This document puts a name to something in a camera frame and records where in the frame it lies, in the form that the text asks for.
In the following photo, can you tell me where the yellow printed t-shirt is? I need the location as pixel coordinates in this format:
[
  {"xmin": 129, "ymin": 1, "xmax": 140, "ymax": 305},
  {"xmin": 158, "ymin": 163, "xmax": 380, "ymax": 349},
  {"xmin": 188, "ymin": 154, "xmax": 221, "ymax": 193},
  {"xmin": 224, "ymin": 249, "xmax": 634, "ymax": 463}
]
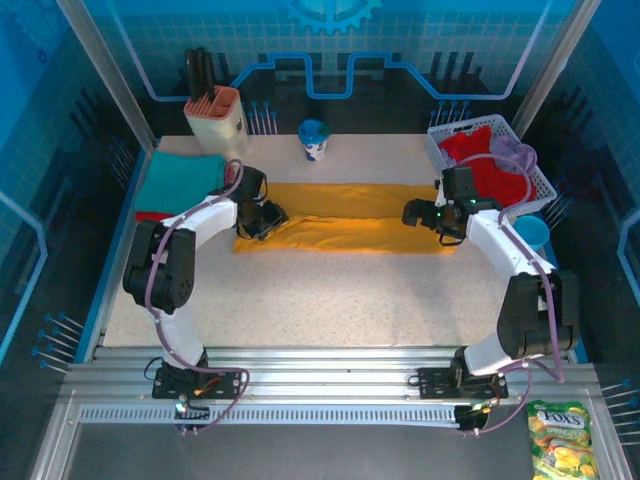
[{"xmin": 232, "ymin": 182, "xmax": 456, "ymax": 256}]

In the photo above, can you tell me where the red crumpled t-shirt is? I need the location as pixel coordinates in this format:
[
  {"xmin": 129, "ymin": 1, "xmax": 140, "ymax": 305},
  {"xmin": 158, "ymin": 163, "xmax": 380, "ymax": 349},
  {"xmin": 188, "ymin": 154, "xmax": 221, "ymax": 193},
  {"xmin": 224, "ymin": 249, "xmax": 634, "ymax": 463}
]
[{"xmin": 438, "ymin": 125, "xmax": 539, "ymax": 207}]

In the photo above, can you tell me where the white plastic mesh basket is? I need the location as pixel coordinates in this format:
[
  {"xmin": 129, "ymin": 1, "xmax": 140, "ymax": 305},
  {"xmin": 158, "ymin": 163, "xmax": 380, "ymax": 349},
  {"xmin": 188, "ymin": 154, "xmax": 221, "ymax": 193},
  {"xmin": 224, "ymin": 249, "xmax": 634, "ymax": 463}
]
[{"xmin": 427, "ymin": 113, "xmax": 559, "ymax": 221}]

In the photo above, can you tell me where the blue plastic cup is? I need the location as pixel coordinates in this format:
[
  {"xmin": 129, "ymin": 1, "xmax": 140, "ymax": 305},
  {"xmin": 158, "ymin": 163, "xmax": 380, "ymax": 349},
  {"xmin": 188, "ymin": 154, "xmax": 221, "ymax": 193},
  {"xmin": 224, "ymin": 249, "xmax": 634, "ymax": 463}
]
[{"xmin": 513, "ymin": 214, "xmax": 551, "ymax": 251}]

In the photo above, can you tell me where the teal folded t-shirt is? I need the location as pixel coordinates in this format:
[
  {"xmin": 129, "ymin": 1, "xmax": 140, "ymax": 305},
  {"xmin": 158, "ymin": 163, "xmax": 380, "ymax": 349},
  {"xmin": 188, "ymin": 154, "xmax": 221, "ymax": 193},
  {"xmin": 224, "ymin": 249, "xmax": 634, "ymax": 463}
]
[{"xmin": 134, "ymin": 150, "xmax": 229, "ymax": 214}]

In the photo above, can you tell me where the blue lidded printed cup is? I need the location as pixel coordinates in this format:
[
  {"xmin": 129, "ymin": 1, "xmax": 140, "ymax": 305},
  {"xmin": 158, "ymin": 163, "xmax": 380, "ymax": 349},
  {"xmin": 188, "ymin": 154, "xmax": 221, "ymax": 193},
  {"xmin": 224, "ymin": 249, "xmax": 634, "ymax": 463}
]
[{"xmin": 298, "ymin": 118, "xmax": 330, "ymax": 163}]

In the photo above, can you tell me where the cream and pink knife block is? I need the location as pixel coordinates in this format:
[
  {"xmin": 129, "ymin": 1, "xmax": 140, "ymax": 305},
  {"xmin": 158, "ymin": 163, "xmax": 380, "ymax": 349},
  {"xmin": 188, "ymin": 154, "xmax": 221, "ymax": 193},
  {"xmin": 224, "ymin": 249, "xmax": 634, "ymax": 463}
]
[{"xmin": 182, "ymin": 85, "xmax": 251, "ymax": 157}]

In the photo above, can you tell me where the purple crumpled t-shirt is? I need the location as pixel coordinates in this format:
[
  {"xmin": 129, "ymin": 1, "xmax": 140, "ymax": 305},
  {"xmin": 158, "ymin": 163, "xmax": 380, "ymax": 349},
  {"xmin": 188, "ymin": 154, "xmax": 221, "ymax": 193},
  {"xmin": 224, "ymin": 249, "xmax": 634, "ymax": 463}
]
[{"xmin": 489, "ymin": 134, "xmax": 539, "ymax": 176}]

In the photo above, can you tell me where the red folded t-shirt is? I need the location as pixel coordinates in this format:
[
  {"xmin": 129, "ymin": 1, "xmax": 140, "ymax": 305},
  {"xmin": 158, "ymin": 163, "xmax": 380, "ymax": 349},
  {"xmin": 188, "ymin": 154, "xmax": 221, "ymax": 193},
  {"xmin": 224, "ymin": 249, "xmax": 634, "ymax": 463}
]
[{"xmin": 135, "ymin": 163, "xmax": 236, "ymax": 225}]

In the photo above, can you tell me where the green yellow candy bag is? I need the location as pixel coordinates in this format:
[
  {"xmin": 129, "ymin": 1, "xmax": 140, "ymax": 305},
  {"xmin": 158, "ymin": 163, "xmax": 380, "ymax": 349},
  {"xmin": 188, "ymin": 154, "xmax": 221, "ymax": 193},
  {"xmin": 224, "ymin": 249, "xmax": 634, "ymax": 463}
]
[{"xmin": 526, "ymin": 399, "xmax": 599, "ymax": 480}]

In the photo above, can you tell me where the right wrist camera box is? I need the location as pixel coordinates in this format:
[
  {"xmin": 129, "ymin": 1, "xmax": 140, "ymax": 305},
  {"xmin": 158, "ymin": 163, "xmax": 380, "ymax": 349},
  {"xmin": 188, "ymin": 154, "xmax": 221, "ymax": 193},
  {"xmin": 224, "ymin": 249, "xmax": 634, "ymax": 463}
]
[{"xmin": 437, "ymin": 166, "xmax": 474, "ymax": 205}]

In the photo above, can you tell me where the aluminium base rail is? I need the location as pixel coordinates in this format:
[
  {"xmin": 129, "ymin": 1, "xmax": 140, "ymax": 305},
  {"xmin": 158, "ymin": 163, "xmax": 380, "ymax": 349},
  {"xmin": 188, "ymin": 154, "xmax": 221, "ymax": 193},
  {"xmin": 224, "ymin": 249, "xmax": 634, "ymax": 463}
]
[{"xmin": 62, "ymin": 347, "xmax": 596, "ymax": 401}]

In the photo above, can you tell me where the aluminium frame post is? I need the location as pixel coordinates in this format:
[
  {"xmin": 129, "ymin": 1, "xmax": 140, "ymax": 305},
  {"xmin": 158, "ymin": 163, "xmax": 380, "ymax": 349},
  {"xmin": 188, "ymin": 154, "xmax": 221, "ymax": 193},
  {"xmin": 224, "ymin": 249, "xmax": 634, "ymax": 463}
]
[
  {"xmin": 55, "ymin": 0, "xmax": 157, "ymax": 151},
  {"xmin": 509, "ymin": 0, "xmax": 604, "ymax": 142}
]

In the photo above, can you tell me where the grey slotted cable duct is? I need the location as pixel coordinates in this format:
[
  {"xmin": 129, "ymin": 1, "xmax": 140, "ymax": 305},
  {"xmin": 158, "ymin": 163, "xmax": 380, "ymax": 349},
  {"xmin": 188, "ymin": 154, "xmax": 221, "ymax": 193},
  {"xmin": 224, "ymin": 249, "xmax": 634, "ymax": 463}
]
[{"xmin": 78, "ymin": 405, "xmax": 461, "ymax": 426}]

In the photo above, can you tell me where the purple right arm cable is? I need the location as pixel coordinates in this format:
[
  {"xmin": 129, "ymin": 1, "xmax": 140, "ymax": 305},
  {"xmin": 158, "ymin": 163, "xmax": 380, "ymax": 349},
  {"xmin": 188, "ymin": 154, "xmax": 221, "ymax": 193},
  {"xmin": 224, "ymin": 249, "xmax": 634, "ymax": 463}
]
[{"xmin": 447, "ymin": 152, "xmax": 566, "ymax": 436}]

